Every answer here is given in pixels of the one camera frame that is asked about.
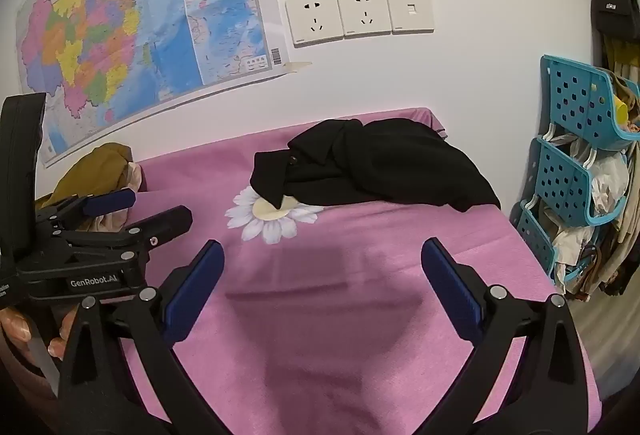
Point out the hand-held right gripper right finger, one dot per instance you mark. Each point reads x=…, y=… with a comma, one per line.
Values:
x=450, y=290

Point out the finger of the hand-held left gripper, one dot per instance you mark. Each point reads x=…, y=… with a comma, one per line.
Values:
x=170, y=221
x=112, y=201

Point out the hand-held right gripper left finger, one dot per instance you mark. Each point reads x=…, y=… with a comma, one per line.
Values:
x=195, y=290

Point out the black garment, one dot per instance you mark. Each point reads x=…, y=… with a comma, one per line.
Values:
x=390, y=165

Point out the person's left hand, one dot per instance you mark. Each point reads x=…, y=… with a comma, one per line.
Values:
x=14, y=325

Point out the cream folded garment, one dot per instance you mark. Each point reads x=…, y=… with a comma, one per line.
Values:
x=131, y=175

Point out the mustard folded garment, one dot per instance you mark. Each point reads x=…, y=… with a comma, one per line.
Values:
x=85, y=170

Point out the pink floral blanket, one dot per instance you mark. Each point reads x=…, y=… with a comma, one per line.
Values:
x=325, y=295

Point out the white plastic bag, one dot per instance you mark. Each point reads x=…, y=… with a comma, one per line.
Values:
x=607, y=185

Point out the blue perforated storage rack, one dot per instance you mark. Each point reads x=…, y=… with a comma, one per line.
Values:
x=570, y=100

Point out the black handbag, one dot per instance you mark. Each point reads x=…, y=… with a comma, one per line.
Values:
x=614, y=17

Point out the colourful wall map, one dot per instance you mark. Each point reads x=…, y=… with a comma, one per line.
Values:
x=150, y=25

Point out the white wall data plate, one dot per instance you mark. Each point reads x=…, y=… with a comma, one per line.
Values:
x=410, y=10

